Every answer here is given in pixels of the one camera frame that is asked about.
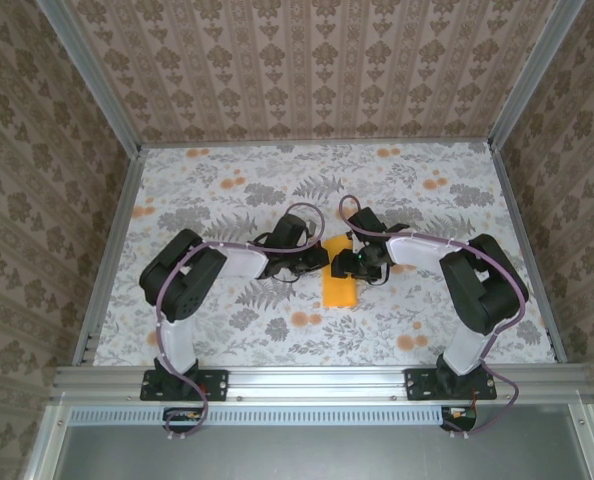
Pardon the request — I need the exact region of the orange paper sheet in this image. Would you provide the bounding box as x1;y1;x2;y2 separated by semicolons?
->
321;235;358;307

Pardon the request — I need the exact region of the floral table cover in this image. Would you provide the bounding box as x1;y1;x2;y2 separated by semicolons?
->
84;142;558;367

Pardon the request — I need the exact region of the small circuit board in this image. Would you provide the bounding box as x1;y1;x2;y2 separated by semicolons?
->
164;407;204;434
440;405;479;432

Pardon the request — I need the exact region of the grey metal panel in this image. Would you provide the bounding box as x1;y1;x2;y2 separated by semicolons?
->
51;405;594;480

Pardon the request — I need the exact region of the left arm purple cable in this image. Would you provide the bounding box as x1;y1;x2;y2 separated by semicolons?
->
154;202;328;444

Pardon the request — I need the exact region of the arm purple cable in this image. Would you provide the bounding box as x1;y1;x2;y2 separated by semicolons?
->
154;202;328;444
337;193;524;441

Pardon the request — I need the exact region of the aluminium frame cross rail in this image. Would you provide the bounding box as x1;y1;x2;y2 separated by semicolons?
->
51;363;594;406

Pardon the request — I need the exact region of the aluminium side rail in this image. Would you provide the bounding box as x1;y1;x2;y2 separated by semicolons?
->
490;144;568;364
72;147;146;365

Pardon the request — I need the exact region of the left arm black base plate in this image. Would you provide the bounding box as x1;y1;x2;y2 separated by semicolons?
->
141;368;229;402

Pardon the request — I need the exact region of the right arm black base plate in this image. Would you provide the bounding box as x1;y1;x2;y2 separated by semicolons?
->
404;368;498;402

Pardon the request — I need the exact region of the slotted grey cable duct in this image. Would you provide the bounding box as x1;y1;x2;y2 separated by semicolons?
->
69;405;446;425

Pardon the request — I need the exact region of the aluminium upright post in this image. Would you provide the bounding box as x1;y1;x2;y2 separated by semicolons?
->
489;0;588;151
39;0;143;154

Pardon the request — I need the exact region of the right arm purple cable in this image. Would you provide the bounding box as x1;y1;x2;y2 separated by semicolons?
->
337;193;524;441

